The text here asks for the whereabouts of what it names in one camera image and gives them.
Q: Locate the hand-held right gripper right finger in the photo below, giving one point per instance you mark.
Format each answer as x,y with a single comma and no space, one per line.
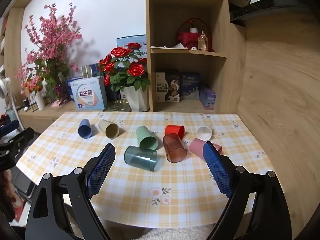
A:
217,170

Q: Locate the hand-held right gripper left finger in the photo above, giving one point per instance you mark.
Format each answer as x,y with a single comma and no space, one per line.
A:
100,172

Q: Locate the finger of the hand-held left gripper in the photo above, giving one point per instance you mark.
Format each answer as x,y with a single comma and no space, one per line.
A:
18,140

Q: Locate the pink cup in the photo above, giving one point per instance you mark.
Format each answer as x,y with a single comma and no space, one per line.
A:
197,148

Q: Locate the white cup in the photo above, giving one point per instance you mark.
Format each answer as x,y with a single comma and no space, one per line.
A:
204,133

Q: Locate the transparent teal cup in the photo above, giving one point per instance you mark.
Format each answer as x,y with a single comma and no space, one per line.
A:
140,158

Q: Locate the beige cup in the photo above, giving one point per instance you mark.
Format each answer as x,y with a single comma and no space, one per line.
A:
108,129

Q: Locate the blue cup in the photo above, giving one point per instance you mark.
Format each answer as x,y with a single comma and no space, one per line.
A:
85,129

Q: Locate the transparent brown cup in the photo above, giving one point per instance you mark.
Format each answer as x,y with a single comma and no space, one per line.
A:
174,150

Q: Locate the red cup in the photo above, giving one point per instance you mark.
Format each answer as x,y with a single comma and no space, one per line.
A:
174,130

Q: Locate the green cup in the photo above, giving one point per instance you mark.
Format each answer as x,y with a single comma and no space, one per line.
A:
147,137

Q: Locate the yellow plaid tablecloth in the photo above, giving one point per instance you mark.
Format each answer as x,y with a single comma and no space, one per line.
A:
130,187

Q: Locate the low wooden cabinet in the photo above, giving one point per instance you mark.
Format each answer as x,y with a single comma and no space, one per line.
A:
45,116

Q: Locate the row of small bottles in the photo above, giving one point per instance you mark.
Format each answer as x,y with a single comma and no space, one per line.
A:
32,105

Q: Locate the slim white vase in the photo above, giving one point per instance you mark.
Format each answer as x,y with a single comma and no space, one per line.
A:
40,101

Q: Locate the white fan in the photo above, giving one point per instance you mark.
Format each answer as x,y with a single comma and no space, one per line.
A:
4,87

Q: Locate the blister pack tray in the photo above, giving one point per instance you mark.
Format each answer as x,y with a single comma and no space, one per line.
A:
117,105

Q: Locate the purple box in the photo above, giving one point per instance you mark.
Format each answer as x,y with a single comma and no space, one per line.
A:
207,99

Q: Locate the light blue carton box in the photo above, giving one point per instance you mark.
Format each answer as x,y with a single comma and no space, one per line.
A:
87,96

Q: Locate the white fluffy rug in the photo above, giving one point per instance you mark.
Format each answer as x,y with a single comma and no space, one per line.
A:
170,233

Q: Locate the white angular flower pot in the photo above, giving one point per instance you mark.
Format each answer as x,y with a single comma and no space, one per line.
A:
136,99

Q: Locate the wooden shelf unit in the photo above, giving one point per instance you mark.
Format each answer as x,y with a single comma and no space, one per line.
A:
225,85

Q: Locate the dark blue box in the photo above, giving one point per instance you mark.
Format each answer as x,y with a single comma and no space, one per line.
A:
190,86

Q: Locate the black snack box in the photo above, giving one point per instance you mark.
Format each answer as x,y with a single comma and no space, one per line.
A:
168,87

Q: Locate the glass jar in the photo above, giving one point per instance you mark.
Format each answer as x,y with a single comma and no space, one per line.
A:
87,71

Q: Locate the pink blossom branches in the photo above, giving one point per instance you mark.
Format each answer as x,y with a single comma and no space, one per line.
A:
50,47

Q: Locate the red rose bouquet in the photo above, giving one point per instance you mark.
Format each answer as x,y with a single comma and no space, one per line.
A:
126,67

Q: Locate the clear perfume bottle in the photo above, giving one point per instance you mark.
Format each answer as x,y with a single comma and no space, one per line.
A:
203,42

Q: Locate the stack of papers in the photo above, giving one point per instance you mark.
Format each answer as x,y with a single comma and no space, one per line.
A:
166,47

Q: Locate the large blue white box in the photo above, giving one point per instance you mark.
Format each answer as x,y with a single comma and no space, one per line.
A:
135,41

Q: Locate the white bottle in basket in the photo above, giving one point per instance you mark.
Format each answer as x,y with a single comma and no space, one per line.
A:
192,30

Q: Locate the black wall shelf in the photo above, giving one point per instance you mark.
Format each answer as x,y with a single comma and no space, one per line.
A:
272,2

